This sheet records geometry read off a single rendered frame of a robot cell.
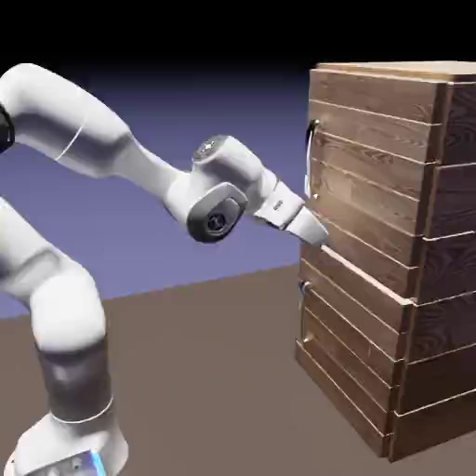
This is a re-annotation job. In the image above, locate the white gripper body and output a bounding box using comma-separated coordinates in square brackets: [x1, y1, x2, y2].
[287, 205, 329, 247]

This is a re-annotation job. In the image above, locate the wooden plank cabinet door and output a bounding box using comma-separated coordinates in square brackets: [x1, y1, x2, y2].
[302, 68, 447, 298]
[295, 245, 415, 458]

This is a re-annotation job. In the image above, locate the brown wooden cabinet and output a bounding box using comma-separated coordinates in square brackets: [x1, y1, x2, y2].
[295, 60, 476, 463]

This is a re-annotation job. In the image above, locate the curved metal door handle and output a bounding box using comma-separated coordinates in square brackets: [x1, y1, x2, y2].
[297, 280, 313, 345]
[303, 118, 321, 200]

